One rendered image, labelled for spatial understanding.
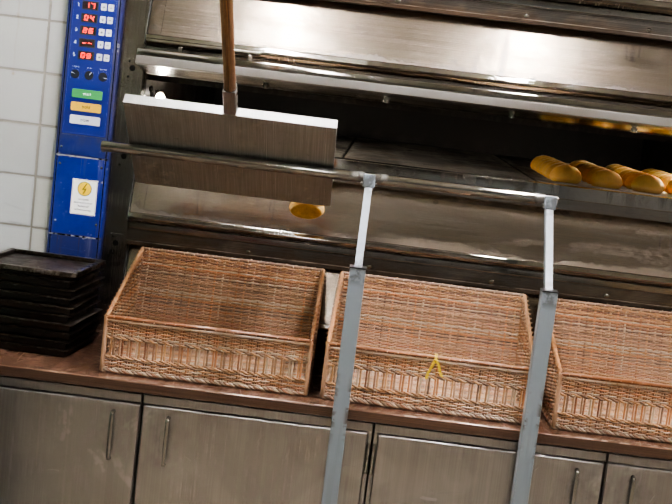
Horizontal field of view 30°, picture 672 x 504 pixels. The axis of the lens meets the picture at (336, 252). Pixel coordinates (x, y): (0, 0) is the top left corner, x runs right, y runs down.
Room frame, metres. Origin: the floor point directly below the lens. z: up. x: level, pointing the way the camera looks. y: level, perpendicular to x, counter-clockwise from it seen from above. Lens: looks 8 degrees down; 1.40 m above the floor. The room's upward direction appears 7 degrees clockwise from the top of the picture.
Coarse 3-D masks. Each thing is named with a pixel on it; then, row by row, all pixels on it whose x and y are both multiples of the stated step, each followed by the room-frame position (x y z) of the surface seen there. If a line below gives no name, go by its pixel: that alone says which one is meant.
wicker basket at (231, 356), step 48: (144, 288) 3.63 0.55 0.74; (192, 288) 3.64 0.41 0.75; (240, 288) 3.64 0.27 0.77; (288, 288) 3.64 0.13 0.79; (144, 336) 3.20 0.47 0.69; (192, 336) 3.20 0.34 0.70; (240, 336) 3.20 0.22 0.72; (288, 336) 3.61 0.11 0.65; (240, 384) 3.20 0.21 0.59; (288, 384) 3.20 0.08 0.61
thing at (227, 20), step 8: (224, 0) 2.88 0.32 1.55; (232, 0) 2.90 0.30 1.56; (224, 8) 2.91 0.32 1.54; (232, 8) 2.92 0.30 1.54; (224, 16) 2.93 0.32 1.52; (232, 16) 2.94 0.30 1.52; (224, 24) 2.95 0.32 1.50; (232, 24) 2.96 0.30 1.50; (224, 32) 2.97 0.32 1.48; (232, 32) 2.98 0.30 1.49; (224, 40) 2.99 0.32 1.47; (232, 40) 3.00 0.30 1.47; (224, 48) 3.01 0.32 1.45; (232, 48) 3.02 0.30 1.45; (224, 56) 3.04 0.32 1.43; (232, 56) 3.04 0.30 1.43; (224, 64) 3.06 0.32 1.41; (232, 64) 3.06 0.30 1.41; (224, 72) 3.09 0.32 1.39; (232, 72) 3.08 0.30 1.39; (224, 80) 3.11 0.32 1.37; (232, 80) 3.11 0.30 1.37; (224, 88) 3.14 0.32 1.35; (232, 88) 3.13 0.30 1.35
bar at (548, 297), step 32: (192, 160) 3.33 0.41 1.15; (224, 160) 3.32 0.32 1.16; (256, 160) 3.32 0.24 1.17; (448, 192) 3.31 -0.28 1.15; (480, 192) 3.30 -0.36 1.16; (512, 192) 3.30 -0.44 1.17; (544, 224) 3.28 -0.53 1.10; (544, 256) 3.19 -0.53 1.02; (352, 288) 3.09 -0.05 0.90; (544, 288) 3.11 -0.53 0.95; (352, 320) 3.09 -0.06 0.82; (544, 320) 3.07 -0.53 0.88; (352, 352) 3.08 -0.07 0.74; (544, 352) 3.07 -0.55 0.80; (544, 384) 3.07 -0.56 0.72
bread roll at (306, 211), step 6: (294, 204) 3.50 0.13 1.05; (300, 204) 3.49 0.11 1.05; (306, 204) 3.49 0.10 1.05; (294, 210) 3.50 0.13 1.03; (300, 210) 3.50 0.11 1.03; (306, 210) 3.50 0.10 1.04; (312, 210) 3.50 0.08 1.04; (318, 210) 3.49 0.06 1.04; (300, 216) 3.51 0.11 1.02; (306, 216) 3.51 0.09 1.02; (312, 216) 3.51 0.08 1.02; (318, 216) 3.51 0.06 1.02
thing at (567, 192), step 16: (336, 160) 3.69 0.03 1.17; (352, 160) 3.69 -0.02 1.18; (416, 176) 3.68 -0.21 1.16; (432, 176) 3.68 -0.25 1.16; (448, 176) 3.68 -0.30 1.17; (464, 176) 3.68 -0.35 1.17; (480, 176) 3.68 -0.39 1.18; (496, 176) 3.73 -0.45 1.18; (544, 192) 3.67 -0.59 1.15; (560, 192) 3.67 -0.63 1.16; (576, 192) 3.67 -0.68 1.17; (592, 192) 3.67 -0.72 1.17; (608, 192) 3.67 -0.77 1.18; (624, 192) 3.70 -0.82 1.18; (640, 208) 3.66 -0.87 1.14; (656, 208) 3.66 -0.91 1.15
